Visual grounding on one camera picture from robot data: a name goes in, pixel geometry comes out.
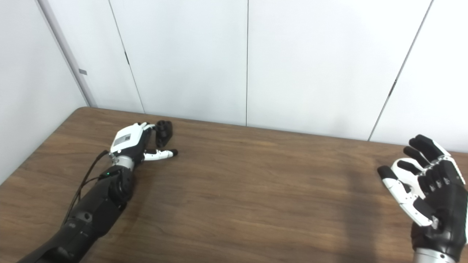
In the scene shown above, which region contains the white and black left hand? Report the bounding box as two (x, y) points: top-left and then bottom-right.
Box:
(110, 122), (179, 165)

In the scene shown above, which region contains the grey wall post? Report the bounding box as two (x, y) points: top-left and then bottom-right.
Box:
(37, 0), (97, 107)

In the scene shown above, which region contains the white and black right hand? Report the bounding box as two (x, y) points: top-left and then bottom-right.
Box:
(377, 134), (468, 262)

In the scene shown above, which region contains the black flanged holder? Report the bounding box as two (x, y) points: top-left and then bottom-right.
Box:
(154, 120), (173, 148)

